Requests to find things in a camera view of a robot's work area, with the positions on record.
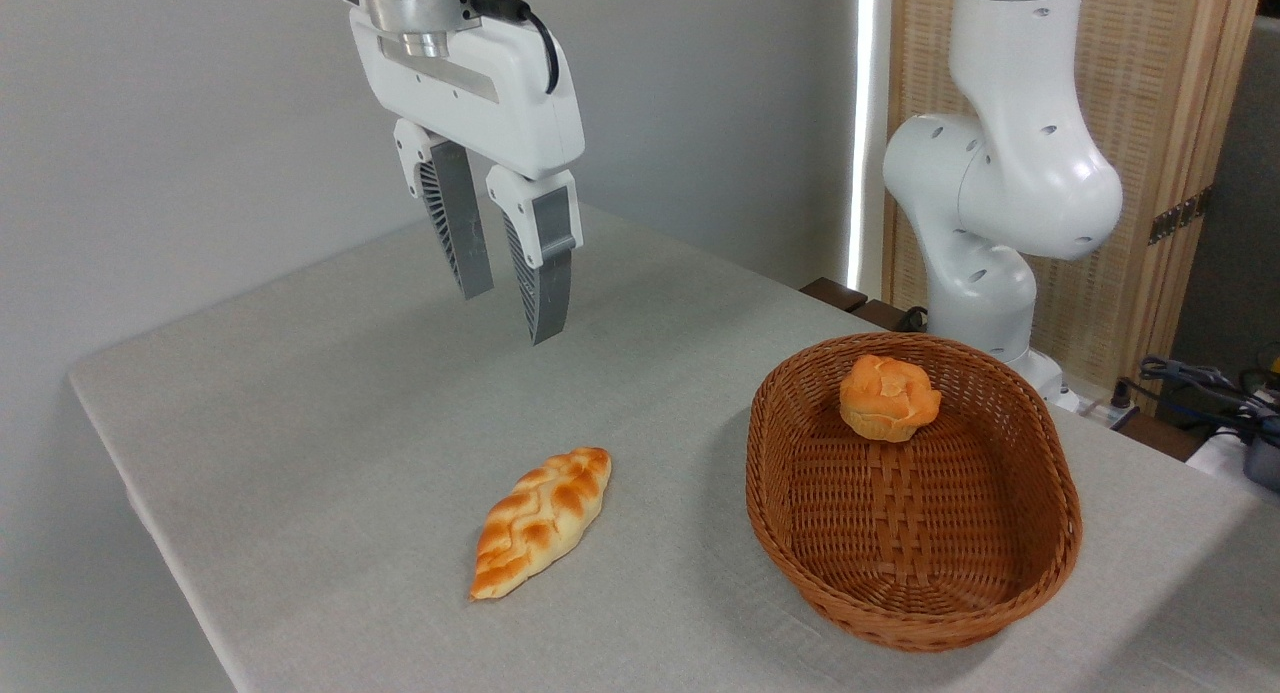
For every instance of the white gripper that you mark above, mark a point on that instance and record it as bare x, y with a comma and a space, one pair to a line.
520, 103

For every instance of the long braided bread loaf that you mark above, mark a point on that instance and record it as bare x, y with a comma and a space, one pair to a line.
540, 523

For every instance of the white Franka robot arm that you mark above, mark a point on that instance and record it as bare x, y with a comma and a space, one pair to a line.
1020, 173

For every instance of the brown wicker oval basket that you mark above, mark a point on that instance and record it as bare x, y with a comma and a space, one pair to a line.
780, 453

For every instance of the round orange bread bun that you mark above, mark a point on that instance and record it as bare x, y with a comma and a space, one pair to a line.
888, 398

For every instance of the grey tablecloth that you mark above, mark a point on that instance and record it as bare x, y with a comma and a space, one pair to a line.
350, 423

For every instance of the dark brown wooden ledge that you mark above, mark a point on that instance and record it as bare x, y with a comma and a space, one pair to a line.
835, 295

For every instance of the metal screen hinge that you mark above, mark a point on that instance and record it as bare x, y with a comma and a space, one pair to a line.
1180, 216

